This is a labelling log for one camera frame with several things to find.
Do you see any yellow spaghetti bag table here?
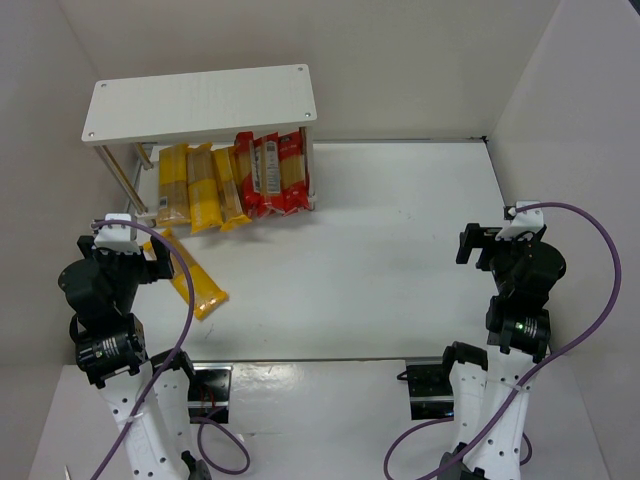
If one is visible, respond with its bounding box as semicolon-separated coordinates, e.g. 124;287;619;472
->
156;144;191;226
161;229;228;321

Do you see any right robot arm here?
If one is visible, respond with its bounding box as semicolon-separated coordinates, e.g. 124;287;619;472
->
438;223;566;479

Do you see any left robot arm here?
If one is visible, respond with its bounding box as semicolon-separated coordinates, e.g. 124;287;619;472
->
58;235;211;479

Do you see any yellow spaghetti bag on shelf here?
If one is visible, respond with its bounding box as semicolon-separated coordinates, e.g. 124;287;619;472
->
186;143;223;234

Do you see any white two-tier shelf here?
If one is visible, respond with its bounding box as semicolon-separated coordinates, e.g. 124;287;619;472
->
81;64;317;225

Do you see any narrow yellow spaghetti bag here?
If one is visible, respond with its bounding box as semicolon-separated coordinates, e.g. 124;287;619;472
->
213;147;251;232

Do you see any red spaghetti bag left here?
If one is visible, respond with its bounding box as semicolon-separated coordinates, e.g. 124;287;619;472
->
234;131;266;219

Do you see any red spaghetti bag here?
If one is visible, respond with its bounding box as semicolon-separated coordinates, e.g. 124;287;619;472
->
234;131;266;219
258;131;310;217

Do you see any red spaghetti bag right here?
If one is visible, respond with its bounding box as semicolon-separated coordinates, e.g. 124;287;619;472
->
258;131;310;217

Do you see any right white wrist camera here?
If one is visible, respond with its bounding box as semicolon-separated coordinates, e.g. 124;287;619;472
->
496;200;545;242

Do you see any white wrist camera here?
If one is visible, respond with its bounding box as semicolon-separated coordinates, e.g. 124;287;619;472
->
93;213;141;256
496;200;545;242

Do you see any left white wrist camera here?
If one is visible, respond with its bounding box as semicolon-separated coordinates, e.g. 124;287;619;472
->
93;213;141;256

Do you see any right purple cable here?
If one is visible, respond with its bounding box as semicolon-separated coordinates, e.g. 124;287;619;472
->
383;201;622;480

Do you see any purple cable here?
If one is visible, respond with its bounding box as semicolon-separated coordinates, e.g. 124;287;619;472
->
383;201;622;480
87;219;251;480

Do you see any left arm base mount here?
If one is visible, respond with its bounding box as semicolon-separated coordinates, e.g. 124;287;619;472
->
187;362;233;425

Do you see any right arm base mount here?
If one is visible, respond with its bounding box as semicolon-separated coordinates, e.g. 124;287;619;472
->
396;359;454;421

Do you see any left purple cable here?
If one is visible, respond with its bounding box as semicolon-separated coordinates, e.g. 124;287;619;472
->
87;219;251;480

